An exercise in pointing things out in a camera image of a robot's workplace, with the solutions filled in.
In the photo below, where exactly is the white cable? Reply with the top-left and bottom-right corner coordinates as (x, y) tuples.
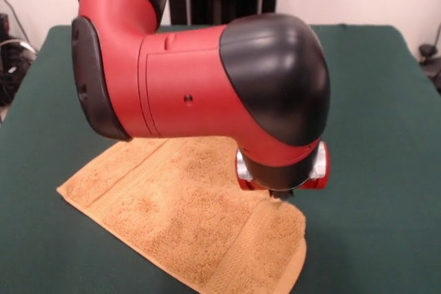
(0, 39), (37, 56)

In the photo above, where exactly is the dark green table cloth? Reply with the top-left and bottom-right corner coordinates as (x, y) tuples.
(0, 23), (441, 294)

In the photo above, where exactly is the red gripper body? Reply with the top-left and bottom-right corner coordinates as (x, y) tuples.
(234, 140), (331, 192)

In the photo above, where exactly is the tan towel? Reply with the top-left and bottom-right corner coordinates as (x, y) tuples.
(56, 136), (307, 294)

